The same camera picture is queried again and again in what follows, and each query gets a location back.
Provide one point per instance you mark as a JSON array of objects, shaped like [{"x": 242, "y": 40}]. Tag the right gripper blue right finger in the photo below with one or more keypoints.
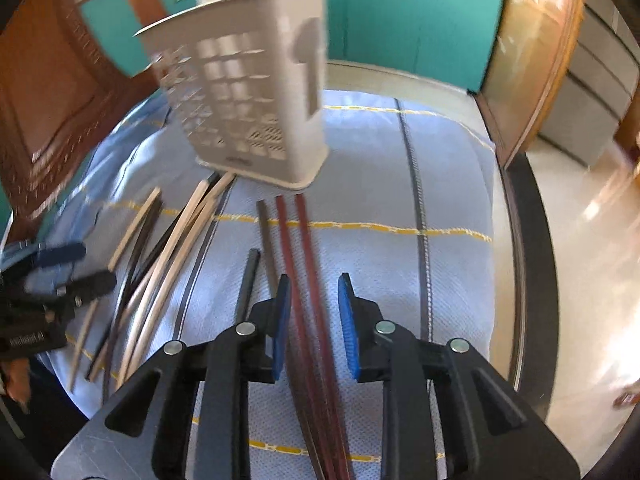
[{"x": 359, "y": 317}]

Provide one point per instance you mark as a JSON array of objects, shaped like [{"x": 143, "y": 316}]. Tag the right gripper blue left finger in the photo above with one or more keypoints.
[{"x": 267, "y": 346}]

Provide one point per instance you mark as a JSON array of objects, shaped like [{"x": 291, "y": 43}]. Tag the dark grey chopstick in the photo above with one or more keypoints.
[{"x": 273, "y": 278}]

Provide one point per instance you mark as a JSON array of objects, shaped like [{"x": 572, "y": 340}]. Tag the black chopstick white tip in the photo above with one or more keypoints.
[{"x": 154, "y": 263}]

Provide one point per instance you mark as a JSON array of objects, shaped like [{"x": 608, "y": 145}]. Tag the cream chopstick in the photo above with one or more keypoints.
[{"x": 175, "y": 274}]

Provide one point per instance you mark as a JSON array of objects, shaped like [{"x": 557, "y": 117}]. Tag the dark red chopstick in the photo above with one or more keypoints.
[
  {"x": 336, "y": 429},
  {"x": 307, "y": 392}
]

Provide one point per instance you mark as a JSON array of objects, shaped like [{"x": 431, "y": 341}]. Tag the teal lower kitchen cabinets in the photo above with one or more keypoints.
[{"x": 447, "y": 40}]

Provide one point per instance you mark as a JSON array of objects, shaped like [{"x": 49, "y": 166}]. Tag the person left hand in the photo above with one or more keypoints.
[{"x": 16, "y": 374}]

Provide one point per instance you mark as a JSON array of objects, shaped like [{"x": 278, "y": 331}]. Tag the light blue checked cloth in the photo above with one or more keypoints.
[{"x": 403, "y": 204}]

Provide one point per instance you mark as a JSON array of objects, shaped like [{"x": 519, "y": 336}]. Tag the white plastic utensil basket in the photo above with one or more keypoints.
[{"x": 245, "y": 78}]

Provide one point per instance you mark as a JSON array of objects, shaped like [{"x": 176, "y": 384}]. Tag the silver refrigerator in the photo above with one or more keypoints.
[{"x": 598, "y": 87}]

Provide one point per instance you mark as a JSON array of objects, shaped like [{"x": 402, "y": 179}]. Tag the wooden glass sliding door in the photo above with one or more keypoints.
[{"x": 534, "y": 44}]

